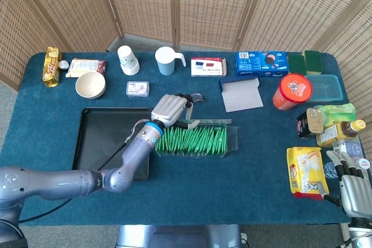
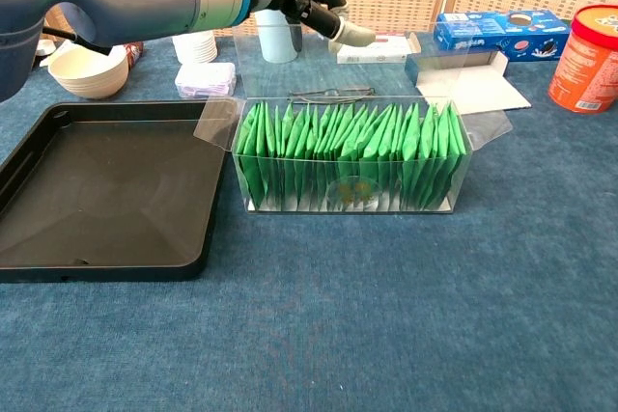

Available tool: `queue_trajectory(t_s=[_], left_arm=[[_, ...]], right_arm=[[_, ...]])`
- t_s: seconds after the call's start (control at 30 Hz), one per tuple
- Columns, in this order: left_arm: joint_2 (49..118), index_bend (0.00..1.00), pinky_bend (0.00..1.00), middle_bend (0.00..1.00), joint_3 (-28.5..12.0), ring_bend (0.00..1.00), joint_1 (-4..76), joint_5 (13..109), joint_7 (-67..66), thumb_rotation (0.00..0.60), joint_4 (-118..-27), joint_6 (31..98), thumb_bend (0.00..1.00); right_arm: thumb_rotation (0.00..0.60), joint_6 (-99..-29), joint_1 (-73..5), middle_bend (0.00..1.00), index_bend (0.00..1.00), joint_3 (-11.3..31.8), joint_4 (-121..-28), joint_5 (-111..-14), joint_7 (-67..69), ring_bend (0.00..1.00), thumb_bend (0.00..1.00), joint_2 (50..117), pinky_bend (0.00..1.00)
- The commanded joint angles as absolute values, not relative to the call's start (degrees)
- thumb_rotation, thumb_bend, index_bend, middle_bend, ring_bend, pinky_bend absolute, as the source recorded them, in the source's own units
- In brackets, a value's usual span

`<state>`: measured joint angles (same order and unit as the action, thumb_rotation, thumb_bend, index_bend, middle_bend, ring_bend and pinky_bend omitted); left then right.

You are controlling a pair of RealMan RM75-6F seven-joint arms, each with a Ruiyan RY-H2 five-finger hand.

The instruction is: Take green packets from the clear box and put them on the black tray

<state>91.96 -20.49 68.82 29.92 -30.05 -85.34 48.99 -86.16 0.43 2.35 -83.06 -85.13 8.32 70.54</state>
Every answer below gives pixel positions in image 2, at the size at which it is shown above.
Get black plastic tray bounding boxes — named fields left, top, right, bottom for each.
left=0, top=100, right=228, bottom=284

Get open blue white carton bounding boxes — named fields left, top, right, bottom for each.
left=404, top=48, right=532, bottom=112

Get light blue pitcher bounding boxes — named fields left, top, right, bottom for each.
left=255, top=9, right=305, bottom=65

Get clear box of green packets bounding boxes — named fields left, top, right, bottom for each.
left=193, top=23, right=513, bottom=214

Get blue cookie box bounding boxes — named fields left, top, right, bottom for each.
left=433, top=9, right=574, bottom=62

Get blue tablecloth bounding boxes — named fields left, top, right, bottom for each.
left=0, top=33, right=618, bottom=412

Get white red blue card box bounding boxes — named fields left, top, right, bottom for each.
left=336, top=33, right=422, bottom=65

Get thin-framed eyeglasses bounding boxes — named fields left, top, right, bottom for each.
left=288, top=86, right=377, bottom=100

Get small clear plastic case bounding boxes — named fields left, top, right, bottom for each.
left=174, top=62, right=238, bottom=99

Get green tea packets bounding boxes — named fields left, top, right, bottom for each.
left=235, top=100, right=472, bottom=213

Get cream bowl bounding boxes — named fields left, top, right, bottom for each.
left=46, top=46, right=130, bottom=99

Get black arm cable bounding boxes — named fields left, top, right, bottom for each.
left=42, top=25, right=113, bottom=56

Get orange canister red lid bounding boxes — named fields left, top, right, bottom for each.
left=548, top=4, right=618, bottom=115

